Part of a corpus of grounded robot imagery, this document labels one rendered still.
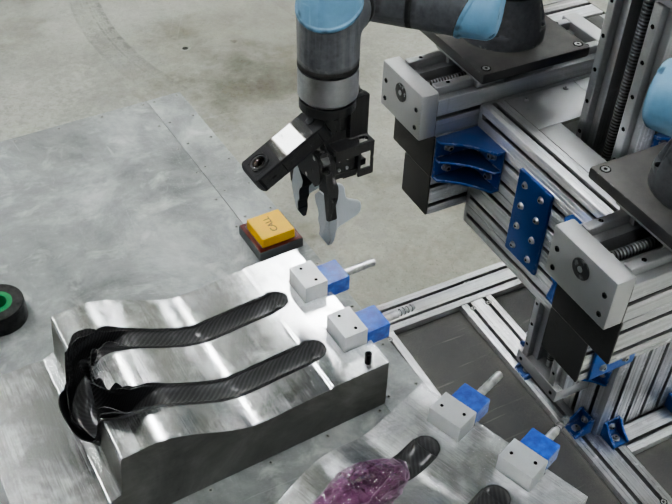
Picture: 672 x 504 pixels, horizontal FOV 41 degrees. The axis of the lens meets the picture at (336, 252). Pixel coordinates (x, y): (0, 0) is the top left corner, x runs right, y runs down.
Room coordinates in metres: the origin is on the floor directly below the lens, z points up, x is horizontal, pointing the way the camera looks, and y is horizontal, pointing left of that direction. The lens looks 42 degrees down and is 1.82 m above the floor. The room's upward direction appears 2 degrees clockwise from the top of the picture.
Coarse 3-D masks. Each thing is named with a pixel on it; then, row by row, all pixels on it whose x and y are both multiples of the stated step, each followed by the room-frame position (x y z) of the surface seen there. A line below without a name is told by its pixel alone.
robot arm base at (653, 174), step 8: (664, 152) 1.04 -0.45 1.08; (656, 160) 1.04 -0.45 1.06; (664, 160) 1.01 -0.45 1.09; (656, 168) 1.02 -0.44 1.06; (664, 168) 1.00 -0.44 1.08; (648, 176) 1.03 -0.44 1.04; (656, 176) 1.00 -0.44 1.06; (664, 176) 0.99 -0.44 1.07; (656, 184) 0.99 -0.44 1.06; (664, 184) 0.98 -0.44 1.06; (656, 192) 0.99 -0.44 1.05; (664, 192) 0.97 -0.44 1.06; (664, 200) 0.97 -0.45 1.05
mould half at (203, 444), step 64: (64, 320) 0.82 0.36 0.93; (128, 320) 0.83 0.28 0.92; (192, 320) 0.87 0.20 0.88; (320, 320) 0.87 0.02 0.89; (0, 384) 0.76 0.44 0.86; (64, 384) 0.76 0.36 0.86; (128, 384) 0.71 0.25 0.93; (320, 384) 0.76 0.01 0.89; (384, 384) 0.80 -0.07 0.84; (0, 448) 0.66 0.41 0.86; (64, 448) 0.67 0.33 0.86; (128, 448) 0.62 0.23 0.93; (192, 448) 0.65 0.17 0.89; (256, 448) 0.69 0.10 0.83
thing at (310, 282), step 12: (300, 264) 0.96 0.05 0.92; (312, 264) 0.96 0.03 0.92; (324, 264) 0.97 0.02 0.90; (336, 264) 0.97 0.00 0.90; (360, 264) 0.98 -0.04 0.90; (372, 264) 0.99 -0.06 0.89; (300, 276) 0.93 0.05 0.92; (312, 276) 0.93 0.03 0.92; (324, 276) 0.95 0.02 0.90; (336, 276) 0.95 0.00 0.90; (348, 276) 0.95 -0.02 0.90; (300, 288) 0.92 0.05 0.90; (312, 288) 0.91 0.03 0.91; (324, 288) 0.92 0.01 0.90; (336, 288) 0.94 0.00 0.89; (348, 288) 0.95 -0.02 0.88; (312, 300) 0.91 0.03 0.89
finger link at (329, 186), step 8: (328, 176) 0.90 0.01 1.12; (320, 184) 0.91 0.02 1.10; (328, 184) 0.90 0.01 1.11; (336, 184) 0.90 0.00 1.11; (328, 192) 0.89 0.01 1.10; (336, 192) 0.90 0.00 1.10; (328, 200) 0.89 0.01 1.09; (336, 200) 0.90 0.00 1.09; (328, 208) 0.89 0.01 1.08; (328, 216) 0.89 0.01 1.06; (336, 216) 0.90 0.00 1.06
